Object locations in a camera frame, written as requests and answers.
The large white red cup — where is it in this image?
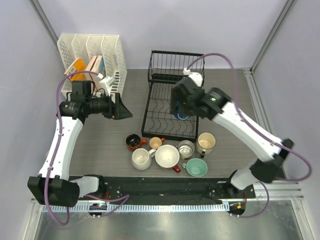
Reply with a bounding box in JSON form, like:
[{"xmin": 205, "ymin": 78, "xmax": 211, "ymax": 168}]
[{"xmin": 155, "ymin": 144, "xmax": 181, "ymax": 173}]

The slotted cable duct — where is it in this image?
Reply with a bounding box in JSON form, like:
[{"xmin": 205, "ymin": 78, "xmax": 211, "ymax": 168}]
[{"xmin": 44, "ymin": 202, "xmax": 230, "ymax": 213}]

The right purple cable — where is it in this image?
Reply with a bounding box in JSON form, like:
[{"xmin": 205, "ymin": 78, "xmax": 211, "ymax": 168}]
[{"xmin": 186, "ymin": 52, "xmax": 313, "ymax": 181}]

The steel cup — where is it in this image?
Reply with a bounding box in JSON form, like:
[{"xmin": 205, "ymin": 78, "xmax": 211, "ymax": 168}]
[{"xmin": 177, "ymin": 140, "xmax": 195, "ymax": 160}]

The white plastic file organizer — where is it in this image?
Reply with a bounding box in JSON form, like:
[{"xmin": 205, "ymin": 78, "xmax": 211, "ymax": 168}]
[{"xmin": 57, "ymin": 33, "xmax": 128, "ymax": 95}]

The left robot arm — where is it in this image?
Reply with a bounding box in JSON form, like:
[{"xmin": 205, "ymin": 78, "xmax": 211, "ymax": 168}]
[{"xmin": 27, "ymin": 77, "xmax": 133, "ymax": 208}]

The purple cable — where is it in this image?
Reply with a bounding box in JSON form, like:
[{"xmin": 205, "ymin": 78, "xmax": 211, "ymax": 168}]
[
  {"xmin": 44, "ymin": 70, "xmax": 103, "ymax": 226},
  {"xmin": 186, "ymin": 52, "xmax": 313, "ymax": 181}
]

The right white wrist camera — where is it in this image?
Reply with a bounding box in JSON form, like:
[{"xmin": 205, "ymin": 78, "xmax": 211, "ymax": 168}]
[{"xmin": 182, "ymin": 68, "xmax": 204, "ymax": 87}]

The orange black mug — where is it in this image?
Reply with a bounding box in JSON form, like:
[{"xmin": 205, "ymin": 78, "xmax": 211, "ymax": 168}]
[{"xmin": 125, "ymin": 134, "xmax": 148, "ymax": 151}]

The mint green cup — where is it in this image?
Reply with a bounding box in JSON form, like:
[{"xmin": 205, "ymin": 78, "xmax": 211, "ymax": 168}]
[{"xmin": 182, "ymin": 158, "xmax": 208, "ymax": 177}]

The orange book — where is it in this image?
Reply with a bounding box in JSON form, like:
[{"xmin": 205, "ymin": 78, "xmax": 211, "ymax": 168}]
[{"xmin": 64, "ymin": 57, "xmax": 87, "ymax": 82}]

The white mug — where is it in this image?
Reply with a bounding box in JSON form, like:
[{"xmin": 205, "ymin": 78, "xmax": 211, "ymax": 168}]
[{"xmin": 131, "ymin": 148, "xmax": 157, "ymax": 171}]

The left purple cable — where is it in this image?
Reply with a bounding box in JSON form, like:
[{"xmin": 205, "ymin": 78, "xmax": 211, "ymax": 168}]
[{"xmin": 44, "ymin": 70, "xmax": 103, "ymax": 226}]

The blue mug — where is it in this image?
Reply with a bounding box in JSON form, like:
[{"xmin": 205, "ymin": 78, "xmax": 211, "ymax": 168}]
[{"xmin": 174, "ymin": 101, "xmax": 190, "ymax": 121}]

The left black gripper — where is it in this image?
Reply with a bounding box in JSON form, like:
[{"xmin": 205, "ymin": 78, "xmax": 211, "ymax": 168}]
[{"xmin": 86, "ymin": 91, "xmax": 133, "ymax": 120}]

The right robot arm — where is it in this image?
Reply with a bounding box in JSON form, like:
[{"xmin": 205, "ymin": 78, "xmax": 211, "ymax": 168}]
[{"xmin": 170, "ymin": 77, "xmax": 294, "ymax": 198}]

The small orange cup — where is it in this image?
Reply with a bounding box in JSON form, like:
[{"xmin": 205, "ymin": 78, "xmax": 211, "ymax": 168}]
[{"xmin": 149, "ymin": 137, "xmax": 165, "ymax": 149}]

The cream enamel mug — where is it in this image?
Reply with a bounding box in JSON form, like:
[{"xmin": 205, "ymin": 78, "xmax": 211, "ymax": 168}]
[{"xmin": 195, "ymin": 132, "xmax": 216, "ymax": 159}]

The black wire dish rack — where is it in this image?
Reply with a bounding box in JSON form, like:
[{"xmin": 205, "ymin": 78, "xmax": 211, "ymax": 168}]
[{"xmin": 141, "ymin": 50, "xmax": 202, "ymax": 143}]

